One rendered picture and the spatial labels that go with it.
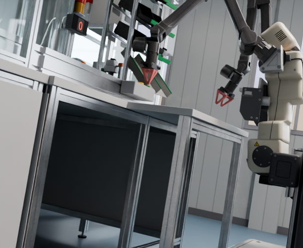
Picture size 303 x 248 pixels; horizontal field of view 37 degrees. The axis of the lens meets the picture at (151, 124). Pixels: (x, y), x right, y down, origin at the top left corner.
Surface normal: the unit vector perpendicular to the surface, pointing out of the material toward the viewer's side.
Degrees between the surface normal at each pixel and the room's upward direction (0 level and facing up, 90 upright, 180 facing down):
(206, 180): 90
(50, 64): 90
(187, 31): 90
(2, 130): 90
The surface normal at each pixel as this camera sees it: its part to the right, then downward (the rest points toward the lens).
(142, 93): 0.89, 0.11
